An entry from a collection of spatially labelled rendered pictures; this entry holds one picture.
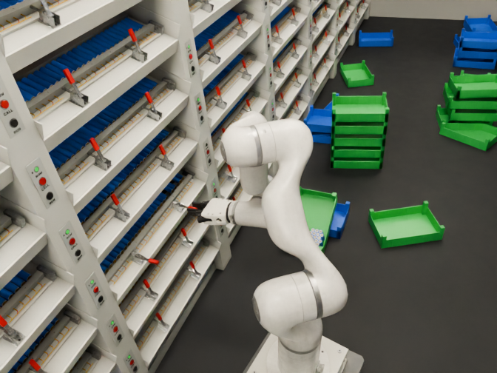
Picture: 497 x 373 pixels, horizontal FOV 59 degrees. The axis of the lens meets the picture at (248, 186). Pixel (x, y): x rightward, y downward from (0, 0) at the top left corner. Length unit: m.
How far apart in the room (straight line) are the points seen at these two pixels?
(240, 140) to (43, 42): 0.47
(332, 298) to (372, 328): 0.87
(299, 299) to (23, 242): 0.65
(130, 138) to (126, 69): 0.20
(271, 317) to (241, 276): 1.06
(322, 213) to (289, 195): 1.19
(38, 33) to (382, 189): 1.96
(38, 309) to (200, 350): 0.85
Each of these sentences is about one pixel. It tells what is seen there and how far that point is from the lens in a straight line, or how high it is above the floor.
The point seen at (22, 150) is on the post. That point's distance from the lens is 1.05.
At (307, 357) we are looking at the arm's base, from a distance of 1.27.
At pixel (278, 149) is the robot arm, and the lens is 1.06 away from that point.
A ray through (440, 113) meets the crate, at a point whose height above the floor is 0.01.
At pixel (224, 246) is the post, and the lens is 2.08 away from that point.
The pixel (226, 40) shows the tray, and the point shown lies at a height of 0.95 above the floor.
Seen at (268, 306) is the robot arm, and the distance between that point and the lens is 1.05.
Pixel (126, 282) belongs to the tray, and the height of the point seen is 0.54.
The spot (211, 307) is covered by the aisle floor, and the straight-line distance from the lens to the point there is 2.02.
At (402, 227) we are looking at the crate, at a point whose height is 0.00.
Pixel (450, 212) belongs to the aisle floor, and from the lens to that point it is 2.49.
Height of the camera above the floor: 1.62
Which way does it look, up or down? 39 degrees down
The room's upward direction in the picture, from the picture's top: 7 degrees counter-clockwise
